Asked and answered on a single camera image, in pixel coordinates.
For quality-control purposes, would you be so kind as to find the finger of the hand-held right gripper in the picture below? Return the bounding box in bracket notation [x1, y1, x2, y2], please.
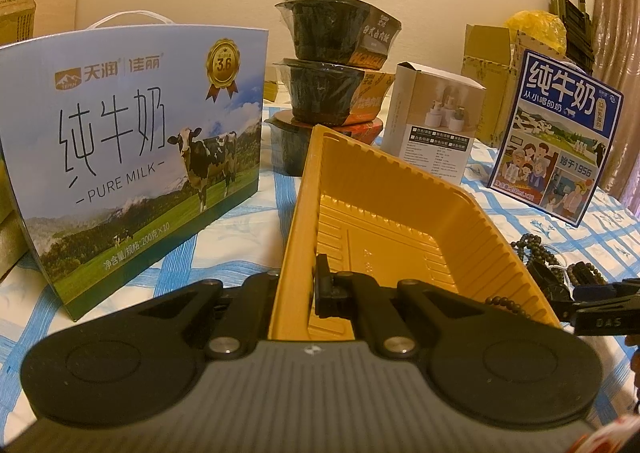
[569, 299, 640, 339]
[574, 277, 640, 305]

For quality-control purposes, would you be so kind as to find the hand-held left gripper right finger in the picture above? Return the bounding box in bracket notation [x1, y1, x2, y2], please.
[314, 253, 498, 360]

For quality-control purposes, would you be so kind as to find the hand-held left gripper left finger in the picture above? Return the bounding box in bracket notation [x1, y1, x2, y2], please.
[125, 270, 281, 359]

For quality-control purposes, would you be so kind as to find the dark bead necklace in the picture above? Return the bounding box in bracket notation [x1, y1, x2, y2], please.
[485, 258, 577, 321]

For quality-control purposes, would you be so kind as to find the yellow plastic tray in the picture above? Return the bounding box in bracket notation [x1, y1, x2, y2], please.
[267, 124, 562, 341]

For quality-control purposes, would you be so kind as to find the blue checked tablecloth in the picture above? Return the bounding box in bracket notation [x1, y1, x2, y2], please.
[0, 100, 640, 434]

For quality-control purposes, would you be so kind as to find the black instant noodle bowl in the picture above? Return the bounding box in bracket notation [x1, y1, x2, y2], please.
[274, 58, 396, 126]
[274, 0, 403, 70]
[264, 109, 385, 176]

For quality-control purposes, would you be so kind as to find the small blue cartoon milk box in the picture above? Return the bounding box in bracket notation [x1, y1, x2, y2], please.
[487, 49, 623, 228]

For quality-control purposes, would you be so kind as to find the white humidifier box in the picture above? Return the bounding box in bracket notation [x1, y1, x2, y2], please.
[384, 62, 487, 185]

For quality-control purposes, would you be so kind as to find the large cow print milk carton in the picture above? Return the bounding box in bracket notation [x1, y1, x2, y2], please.
[0, 8, 268, 323]

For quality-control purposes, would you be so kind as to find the small beige box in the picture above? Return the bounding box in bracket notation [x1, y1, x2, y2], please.
[262, 66, 286, 101]

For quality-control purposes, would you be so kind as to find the beige curtain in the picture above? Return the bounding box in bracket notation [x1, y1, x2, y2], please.
[590, 0, 640, 214]

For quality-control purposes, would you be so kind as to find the brown cardboard box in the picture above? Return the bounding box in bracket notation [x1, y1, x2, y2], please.
[462, 24, 568, 144]

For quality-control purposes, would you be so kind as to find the black folding hand cart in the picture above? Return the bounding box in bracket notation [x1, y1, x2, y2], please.
[552, 0, 596, 79]

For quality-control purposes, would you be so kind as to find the yellow plastic bag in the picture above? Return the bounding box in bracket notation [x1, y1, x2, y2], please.
[505, 9, 568, 54]

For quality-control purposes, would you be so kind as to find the light wooden board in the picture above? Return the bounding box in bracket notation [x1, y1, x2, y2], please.
[0, 0, 80, 46]

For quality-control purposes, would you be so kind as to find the printed cardboard box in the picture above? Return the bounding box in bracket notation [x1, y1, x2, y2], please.
[0, 0, 38, 46]

